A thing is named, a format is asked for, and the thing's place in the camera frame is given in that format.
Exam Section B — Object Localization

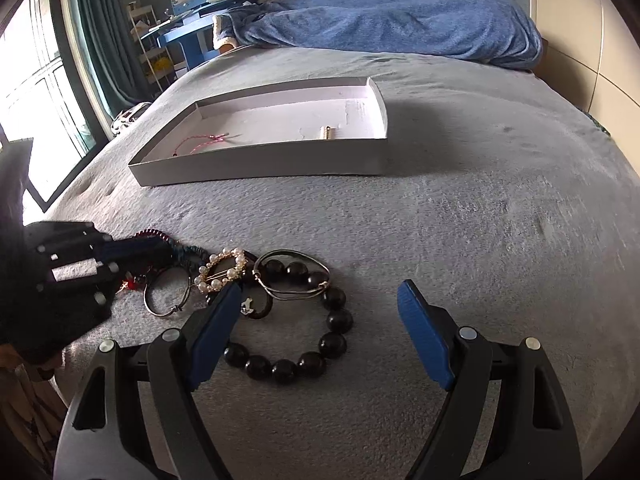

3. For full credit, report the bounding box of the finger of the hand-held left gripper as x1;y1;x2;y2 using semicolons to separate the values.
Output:
35;255;168;311
27;221;167;262

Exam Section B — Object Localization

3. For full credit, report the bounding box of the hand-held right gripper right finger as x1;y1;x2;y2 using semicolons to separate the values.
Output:
397;280;583;480

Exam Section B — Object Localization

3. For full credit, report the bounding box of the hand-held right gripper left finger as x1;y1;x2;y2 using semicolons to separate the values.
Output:
54;282;246;480

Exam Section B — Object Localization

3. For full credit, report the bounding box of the dark red bead bracelet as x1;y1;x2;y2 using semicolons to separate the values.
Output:
132;229;173;248

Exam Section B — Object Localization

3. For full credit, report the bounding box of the black hair tie with charm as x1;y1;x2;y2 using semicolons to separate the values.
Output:
207;280;273;322

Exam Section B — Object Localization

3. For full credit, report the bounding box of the blue bead bracelet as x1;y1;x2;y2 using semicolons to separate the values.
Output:
162;240;211;271

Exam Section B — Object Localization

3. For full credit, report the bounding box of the thin dark bangle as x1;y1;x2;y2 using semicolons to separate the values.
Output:
143;266;195;317

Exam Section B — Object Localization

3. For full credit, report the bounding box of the black large bead bracelet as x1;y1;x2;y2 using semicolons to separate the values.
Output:
223;257;354;386

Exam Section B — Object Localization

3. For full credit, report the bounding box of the silver wire bangle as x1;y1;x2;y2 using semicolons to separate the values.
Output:
252;249;331;302

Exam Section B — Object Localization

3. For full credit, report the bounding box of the shallow white cardboard box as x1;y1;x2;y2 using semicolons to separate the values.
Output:
128;76;390;187

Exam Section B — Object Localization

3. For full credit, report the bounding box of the white bag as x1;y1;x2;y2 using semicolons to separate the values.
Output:
110;102;153;136

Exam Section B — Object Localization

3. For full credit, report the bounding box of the window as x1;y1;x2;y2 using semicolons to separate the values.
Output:
0;0;108;211

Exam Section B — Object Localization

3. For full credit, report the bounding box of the teal curtain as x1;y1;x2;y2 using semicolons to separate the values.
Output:
67;0;156;111

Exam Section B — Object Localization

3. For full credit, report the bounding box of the blue desk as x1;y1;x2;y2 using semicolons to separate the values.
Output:
140;0;266;71

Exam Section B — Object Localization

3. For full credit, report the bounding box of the blue fleece blanket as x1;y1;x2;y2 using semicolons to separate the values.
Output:
212;0;543;68

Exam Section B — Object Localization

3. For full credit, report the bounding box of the pink string bracelet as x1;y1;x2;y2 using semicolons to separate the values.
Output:
172;131;243;156

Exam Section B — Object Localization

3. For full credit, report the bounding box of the white wire rack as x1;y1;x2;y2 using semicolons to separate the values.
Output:
126;2;173;93

